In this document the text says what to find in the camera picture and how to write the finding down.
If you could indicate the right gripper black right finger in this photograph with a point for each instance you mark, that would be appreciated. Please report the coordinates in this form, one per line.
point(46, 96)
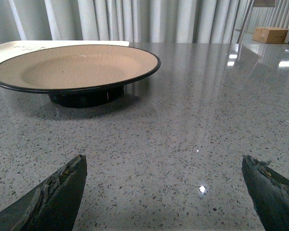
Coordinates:
point(269, 192)

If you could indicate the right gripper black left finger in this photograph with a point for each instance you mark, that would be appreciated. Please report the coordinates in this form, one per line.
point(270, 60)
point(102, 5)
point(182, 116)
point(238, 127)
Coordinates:
point(52, 205)

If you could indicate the beige plate black rim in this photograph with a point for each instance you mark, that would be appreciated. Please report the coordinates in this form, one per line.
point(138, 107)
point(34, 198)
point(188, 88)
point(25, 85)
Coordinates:
point(78, 76)

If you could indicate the white plastic tray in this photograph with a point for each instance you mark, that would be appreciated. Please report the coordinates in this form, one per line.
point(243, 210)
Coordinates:
point(15, 48)

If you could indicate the cardboard box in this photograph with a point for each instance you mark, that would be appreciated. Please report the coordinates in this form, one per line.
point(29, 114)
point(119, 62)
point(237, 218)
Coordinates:
point(270, 35)

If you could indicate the metal stand leg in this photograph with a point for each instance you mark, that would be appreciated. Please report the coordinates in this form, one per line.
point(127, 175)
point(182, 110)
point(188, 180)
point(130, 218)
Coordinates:
point(245, 21)

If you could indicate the grey pleated curtain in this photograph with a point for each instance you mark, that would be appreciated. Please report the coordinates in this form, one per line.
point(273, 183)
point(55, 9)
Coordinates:
point(179, 21)

